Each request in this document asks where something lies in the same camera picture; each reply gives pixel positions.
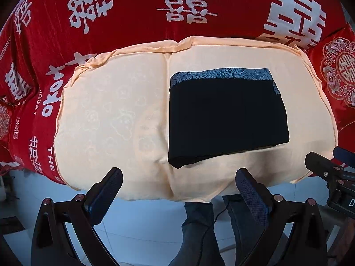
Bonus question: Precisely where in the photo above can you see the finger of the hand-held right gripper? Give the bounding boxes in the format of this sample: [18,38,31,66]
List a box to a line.
[304,152,347,185]
[333,146,355,169]

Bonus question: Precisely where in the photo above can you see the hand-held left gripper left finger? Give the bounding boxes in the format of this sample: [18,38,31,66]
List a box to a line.
[30,167,123,266]

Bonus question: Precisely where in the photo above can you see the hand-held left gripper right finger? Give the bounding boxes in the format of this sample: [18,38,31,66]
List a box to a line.
[236,168,329,266]

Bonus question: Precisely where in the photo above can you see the black pants with patterned waistband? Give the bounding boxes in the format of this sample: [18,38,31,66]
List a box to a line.
[167,66,290,169]

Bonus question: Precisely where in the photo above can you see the person's right leg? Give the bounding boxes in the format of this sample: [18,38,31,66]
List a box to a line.
[227,194,268,266]

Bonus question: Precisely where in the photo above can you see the cream satin cushion mat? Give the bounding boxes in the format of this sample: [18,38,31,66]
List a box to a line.
[51,35,339,203]

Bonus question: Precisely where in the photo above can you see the red embroidered pillow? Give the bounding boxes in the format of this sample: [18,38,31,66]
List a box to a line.
[0,58,38,164]
[316,23,355,133]

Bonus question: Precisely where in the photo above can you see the red printed blanket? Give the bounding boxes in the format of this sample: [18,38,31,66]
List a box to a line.
[0,0,355,185]

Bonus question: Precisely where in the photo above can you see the black cable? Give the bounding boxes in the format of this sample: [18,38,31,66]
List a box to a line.
[204,201,232,246]

